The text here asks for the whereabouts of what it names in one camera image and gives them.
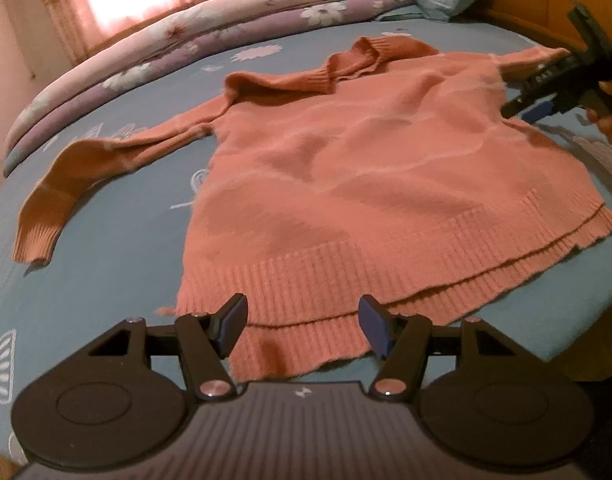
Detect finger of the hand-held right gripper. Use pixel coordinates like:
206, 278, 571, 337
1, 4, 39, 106
501, 91, 562, 123
522, 55, 587, 93

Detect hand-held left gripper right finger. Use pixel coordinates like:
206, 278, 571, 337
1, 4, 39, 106
358, 294, 524, 403

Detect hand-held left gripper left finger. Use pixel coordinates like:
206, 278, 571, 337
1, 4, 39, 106
88, 292, 249, 402

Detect orange striped knit sweater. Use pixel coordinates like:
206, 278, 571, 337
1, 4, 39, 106
12, 35, 612, 381

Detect person's right hand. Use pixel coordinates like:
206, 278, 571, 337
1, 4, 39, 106
585, 77, 612, 155

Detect wooden headboard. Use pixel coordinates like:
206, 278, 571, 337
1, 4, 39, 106
461, 0, 612, 91

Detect folded pink purple floral quilt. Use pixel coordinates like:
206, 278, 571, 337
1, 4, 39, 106
3, 0, 422, 176

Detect pink checked curtain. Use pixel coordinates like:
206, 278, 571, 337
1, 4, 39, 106
33, 0, 332, 63

